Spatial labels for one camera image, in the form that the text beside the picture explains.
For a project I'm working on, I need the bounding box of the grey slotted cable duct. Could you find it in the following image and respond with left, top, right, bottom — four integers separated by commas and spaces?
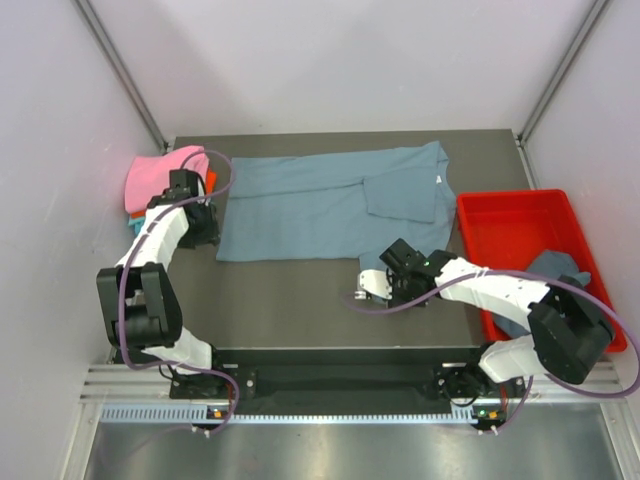
100, 404, 499, 425

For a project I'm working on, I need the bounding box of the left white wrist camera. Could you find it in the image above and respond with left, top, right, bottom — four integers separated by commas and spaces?
354, 269, 392, 302

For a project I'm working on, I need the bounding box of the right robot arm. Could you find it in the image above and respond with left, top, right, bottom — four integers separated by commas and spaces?
380, 239, 615, 396

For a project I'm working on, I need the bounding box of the aluminium frame rail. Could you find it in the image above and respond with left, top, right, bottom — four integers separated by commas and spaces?
80, 362, 623, 403

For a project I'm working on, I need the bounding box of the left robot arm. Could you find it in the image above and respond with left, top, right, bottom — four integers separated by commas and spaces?
96, 169, 227, 397

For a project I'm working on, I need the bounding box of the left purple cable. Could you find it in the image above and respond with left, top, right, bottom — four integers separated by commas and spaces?
115, 148, 241, 436

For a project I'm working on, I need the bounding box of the folded pink t-shirt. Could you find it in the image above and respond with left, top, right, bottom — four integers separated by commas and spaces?
124, 145, 209, 214

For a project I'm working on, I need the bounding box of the folded teal t-shirt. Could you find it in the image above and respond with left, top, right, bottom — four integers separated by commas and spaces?
128, 215, 145, 236

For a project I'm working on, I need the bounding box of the grey-blue polo shirt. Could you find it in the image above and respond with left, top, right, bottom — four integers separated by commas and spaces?
217, 141, 456, 269

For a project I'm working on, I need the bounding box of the red plastic bin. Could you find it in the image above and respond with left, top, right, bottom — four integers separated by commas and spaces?
455, 188, 628, 354

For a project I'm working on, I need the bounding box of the purple cable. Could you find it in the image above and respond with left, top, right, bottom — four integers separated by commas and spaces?
115, 148, 241, 436
343, 272, 640, 434

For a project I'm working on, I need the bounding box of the folded orange t-shirt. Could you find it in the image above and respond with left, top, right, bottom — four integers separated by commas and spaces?
130, 169, 217, 219

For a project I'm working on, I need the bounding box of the grey-blue shirt in bin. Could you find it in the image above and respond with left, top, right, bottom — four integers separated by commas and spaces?
492, 250, 591, 338

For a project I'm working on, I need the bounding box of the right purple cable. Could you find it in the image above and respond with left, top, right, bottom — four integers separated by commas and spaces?
343, 272, 640, 434

